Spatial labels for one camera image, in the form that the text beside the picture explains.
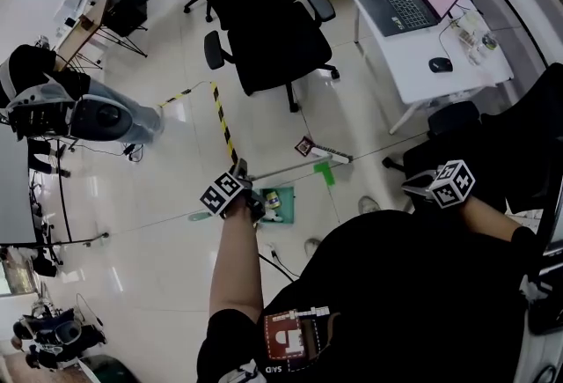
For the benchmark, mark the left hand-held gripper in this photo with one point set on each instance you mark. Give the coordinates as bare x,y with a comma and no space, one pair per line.
220,194

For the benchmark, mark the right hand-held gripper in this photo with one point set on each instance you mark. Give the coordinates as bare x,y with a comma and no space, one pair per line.
453,185

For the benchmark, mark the yellow-labelled trash bottle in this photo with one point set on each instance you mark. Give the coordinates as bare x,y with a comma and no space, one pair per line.
273,199

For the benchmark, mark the green dustpan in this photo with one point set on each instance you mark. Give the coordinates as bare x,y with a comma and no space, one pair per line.
286,196

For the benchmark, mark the white trash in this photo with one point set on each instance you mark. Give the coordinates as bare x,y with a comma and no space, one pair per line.
275,216

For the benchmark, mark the red-brown trash wrapper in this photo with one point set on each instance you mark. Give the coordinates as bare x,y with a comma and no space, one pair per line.
304,146

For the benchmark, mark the white broom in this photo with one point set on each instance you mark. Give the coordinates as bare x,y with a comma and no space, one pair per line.
334,154

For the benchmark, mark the person's right forearm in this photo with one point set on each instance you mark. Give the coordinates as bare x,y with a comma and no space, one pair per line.
488,218

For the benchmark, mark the person's left forearm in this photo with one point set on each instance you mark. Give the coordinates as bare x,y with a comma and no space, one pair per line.
235,267

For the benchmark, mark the long yellow-black floor tape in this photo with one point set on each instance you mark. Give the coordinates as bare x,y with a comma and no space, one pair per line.
223,121

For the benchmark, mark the green floor tape mark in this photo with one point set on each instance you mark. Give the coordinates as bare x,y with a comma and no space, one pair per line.
325,174

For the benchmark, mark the short yellow-black floor tape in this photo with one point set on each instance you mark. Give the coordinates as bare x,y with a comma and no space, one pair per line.
178,96

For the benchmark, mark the person's white shoe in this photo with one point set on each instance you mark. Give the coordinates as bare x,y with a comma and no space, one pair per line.
368,204
312,245

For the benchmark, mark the white desk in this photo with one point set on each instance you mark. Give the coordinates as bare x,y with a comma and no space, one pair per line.
440,73

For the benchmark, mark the black computer mouse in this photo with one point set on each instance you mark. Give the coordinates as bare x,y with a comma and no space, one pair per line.
440,64

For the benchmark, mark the person's black shirt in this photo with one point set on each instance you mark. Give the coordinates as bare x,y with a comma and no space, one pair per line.
396,297

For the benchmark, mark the small bottles on desk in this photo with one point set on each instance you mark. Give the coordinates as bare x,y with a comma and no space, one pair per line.
477,42

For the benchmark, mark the grey-black headset device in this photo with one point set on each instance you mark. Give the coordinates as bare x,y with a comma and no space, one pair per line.
101,117

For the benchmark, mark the black box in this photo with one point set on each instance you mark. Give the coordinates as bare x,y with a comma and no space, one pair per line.
127,9

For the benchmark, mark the wooden side table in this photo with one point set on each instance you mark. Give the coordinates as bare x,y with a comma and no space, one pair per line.
83,29

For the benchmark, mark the grey table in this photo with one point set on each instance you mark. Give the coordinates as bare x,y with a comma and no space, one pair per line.
15,192

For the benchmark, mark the black equipment cluster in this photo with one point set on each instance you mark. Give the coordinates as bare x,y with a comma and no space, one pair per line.
57,335

